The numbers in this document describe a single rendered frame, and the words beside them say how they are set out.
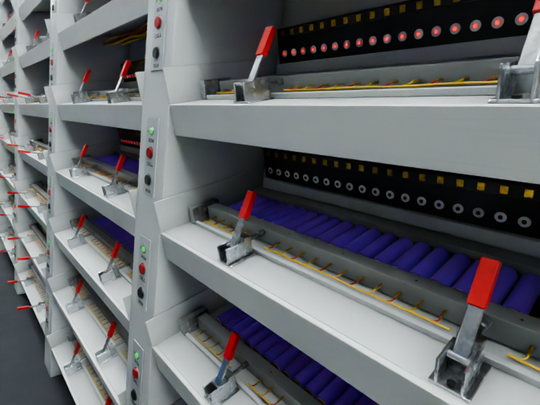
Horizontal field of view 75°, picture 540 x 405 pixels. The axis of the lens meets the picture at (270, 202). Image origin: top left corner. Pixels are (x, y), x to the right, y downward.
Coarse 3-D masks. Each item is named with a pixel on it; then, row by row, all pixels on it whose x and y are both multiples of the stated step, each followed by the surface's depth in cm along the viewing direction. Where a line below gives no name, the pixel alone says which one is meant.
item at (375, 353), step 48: (192, 192) 56; (240, 192) 63; (288, 192) 58; (192, 240) 50; (480, 240) 37; (528, 240) 34; (240, 288) 40; (288, 288) 37; (288, 336) 36; (336, 336) 30; (384, 336) 29; (384, 384) 27; (432, 384) 25; (528, 384) 24
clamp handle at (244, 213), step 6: (252, 192) 43; (246, 198) 44; (252, 198) 43; (246, 204) 43; (252, 204) 43; (240, 210) 44; (246, 210) 43; (240, 216) 43; (246, 216) 43; (240, 222) 43; (240, 228) 43; (234, 234) 44; (234, 240) 43
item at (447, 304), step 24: (216, 216) 55; (264, 240) 47; (288, 240) 43; (312, 240) 42; (336, 264) 38; (360, 264) 36; (384, 264) 35; (384, 288) 34; (408, 288) 32; (432, 288) 31; (408, 312) 31; (432, 312) 31; (456, 312) 29; (504, 312) 27; (504, 336) 27; (528, 336) 26
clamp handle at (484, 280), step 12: (480, 264) 25; (492, 264) 24; (480, 276) 25; (492, 276) 24; (480, 288) 24; (492, 288) 24; (468, 300) 25; (480, 300) 24; (468, 312) 25; (480, 312) 24; (468, 324) 24; (468, 336) 24; (456, 348) 24; (468, 348) 24
